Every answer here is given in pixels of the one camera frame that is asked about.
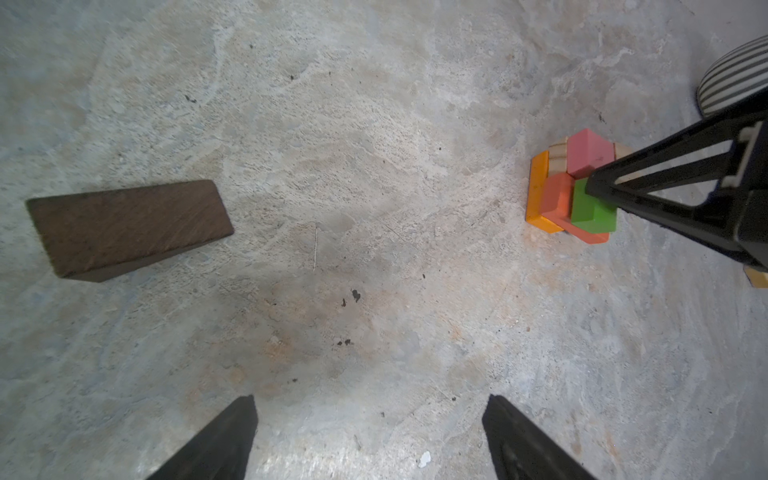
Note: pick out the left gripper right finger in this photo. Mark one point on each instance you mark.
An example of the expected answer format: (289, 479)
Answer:
(521, 450)

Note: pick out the red wooden block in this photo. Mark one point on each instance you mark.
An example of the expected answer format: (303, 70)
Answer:
(556, 204)

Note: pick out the dark brown flat block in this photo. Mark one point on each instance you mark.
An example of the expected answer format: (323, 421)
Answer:
(97, 236)

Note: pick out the yellow supermarket wooden block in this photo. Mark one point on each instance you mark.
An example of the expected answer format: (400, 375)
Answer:
(537, 178)

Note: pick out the small natural wood block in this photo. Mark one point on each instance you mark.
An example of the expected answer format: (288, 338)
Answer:
(757, 279)

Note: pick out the striped ceramic mug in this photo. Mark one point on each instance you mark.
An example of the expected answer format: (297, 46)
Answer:
(734, 77)

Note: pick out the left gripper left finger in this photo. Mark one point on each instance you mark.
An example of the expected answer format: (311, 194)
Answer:
(220, 450)

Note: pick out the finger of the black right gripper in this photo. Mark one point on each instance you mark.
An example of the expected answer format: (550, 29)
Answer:
(697, 154)

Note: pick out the natural wood grooved block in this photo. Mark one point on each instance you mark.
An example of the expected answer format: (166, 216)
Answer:
(557, 155)

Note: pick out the pink wooden block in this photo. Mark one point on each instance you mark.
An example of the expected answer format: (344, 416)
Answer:
(586, 152)

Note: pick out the green wooden cube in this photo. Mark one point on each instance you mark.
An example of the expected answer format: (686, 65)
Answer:
(591, 214)

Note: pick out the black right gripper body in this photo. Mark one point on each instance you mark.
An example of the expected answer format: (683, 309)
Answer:
(745, 184)

